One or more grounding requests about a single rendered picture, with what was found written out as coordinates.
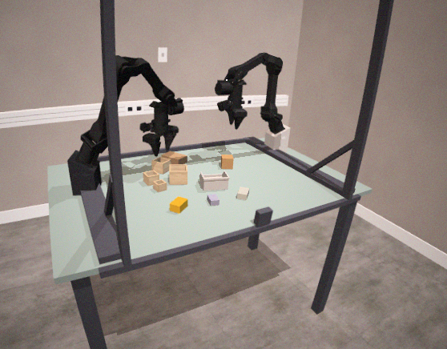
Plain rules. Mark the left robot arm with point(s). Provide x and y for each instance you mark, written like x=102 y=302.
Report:
x=126 y=68

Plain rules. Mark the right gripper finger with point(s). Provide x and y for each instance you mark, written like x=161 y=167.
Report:
x=238 y=121
x=231 y=119

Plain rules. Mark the yellow block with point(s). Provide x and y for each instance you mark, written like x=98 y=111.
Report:
x=178 y=205

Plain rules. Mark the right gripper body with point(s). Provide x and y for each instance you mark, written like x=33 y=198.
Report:
x=238 y=110

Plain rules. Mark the white open box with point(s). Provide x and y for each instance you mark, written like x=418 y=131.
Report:
x=211 y=182

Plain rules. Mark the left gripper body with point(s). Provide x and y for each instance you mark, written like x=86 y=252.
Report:
x=161 y=128

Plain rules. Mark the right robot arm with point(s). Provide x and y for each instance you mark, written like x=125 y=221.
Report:
x=273 y=67

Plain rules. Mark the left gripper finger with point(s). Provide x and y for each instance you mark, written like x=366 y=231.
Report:
x=155 y=148
x=168 y=140

